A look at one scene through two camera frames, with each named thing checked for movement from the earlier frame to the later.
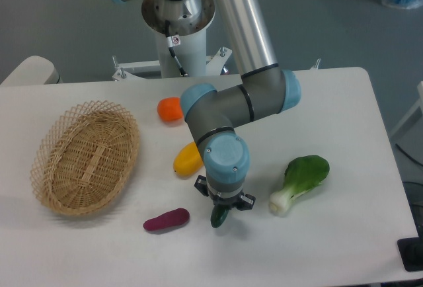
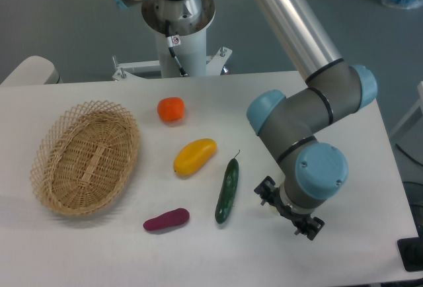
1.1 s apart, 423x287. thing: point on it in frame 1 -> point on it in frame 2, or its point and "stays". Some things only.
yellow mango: x=188 y=161 stays
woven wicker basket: x=84 y=156 stays
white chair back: x=34 y=69 stays
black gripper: x=231 y=202 -> x=268 y=193
